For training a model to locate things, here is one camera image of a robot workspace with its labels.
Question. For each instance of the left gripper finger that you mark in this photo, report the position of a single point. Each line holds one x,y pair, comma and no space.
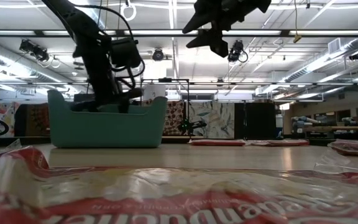
84,106
124,99

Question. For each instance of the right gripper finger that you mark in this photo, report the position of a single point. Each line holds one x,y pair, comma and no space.
216,40
207,15

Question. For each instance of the teal plastic basket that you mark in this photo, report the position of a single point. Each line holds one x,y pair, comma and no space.
104,130

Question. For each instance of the red popcorn bag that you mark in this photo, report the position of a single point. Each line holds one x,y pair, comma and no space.
356,148
217,143
166,186
278,143

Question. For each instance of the white cylinder container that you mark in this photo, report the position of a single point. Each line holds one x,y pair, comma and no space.
154,91

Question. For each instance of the dark brown panel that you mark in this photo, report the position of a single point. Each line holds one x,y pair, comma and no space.
33,119

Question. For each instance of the brown dotted pattern panel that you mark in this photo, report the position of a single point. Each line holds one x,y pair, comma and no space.
176,116

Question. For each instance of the black green background device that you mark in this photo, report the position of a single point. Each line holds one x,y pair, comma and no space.
186,127

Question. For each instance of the white leaf pattern panel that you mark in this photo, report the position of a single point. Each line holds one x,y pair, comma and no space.
216,118

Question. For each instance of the floral pattern panel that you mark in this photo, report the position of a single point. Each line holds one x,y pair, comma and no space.
2,113

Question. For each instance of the black ceiling spotlight cluster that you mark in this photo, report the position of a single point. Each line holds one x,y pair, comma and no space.
26,46

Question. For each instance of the black cabinet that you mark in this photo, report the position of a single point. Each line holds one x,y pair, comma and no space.
255,121

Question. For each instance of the small black ceiling spotlight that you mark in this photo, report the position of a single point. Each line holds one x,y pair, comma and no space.
356,56

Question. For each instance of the wooden workbench with clutter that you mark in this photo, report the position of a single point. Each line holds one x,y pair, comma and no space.
337,128

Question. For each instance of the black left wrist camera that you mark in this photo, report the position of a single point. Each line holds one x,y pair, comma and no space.
124,53

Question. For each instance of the black metal frame stand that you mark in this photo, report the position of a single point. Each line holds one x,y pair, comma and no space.
165,80

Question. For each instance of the overhead frame bar with lights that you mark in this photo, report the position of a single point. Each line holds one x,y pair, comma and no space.
286,32

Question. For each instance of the round black ceiling camera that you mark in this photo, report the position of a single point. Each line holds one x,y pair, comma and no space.
158,55

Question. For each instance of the large silver ceiling duct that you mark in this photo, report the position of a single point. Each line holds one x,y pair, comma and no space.
11,59

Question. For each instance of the ribbed silver ceiling duct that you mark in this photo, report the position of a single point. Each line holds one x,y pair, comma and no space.
322,60

